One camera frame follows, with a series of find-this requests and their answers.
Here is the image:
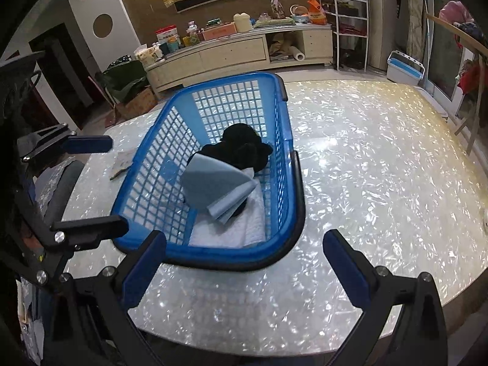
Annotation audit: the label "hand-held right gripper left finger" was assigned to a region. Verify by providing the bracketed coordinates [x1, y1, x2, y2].
[57, 230, 168, 366]

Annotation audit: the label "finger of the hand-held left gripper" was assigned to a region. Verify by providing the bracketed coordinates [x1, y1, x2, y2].
[32, 215, 129, 285]
[17, 123, 114, 161]

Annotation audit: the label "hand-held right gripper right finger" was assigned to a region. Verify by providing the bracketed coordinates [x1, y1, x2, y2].
[322, 229, 448, 366]

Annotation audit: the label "grey cloth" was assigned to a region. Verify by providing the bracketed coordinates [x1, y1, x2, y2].
[109, 152, 134, 181]

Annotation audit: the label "white quilted pad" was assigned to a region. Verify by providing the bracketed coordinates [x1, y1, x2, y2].
[188, 188, 266, 248]

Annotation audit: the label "light blue cloth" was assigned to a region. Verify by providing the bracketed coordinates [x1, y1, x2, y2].
[180, 152, 258, 225]

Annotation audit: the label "black cloth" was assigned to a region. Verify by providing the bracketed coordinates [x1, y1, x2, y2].
[185, 124, 273, 214]

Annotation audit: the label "blue plastic basket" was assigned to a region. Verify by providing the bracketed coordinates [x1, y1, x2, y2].
[110, 72, 307, 272]

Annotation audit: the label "cardboard box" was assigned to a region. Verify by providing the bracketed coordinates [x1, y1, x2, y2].
[124, 86, 158, 114]

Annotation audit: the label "dark green bag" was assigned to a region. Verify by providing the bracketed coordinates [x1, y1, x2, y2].
[95, 59, 149, 103]

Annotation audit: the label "white tissue pack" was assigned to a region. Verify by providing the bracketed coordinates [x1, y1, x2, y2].
[134, 44, 166, 65]

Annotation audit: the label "red and white box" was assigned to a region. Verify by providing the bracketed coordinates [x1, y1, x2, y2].
[156, 26, 180, 44]

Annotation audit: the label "beige television cabinet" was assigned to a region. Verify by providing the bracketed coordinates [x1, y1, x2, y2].
[145, 23, 334, 93]

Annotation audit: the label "pink box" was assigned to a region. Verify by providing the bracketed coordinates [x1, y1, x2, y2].
[201, 23, 237, 41]

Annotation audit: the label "cream plastic jug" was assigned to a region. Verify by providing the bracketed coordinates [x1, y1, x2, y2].
[233, 13, 252, 32]

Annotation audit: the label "blue and white storage box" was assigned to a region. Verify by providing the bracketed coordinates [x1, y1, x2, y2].
[387, 50, 425, 84]

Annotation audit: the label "white metal shelf rack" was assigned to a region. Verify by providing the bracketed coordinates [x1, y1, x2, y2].
[318, 0, 370, 71]

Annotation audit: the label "standing air conditioner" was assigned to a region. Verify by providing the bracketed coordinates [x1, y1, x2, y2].
[366, 0, 397, 73]

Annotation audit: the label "wooden rack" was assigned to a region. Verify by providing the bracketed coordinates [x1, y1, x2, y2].
[425, 13, 488, 153]

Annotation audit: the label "orange bag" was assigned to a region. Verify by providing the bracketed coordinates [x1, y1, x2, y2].
[307, 0, 328, 24]

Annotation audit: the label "patterned curtain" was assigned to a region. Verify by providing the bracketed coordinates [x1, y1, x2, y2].
[406, 0, 428, 59]

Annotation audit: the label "pink clothes pile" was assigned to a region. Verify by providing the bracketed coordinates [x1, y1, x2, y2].
[438, 1, 488, 42]

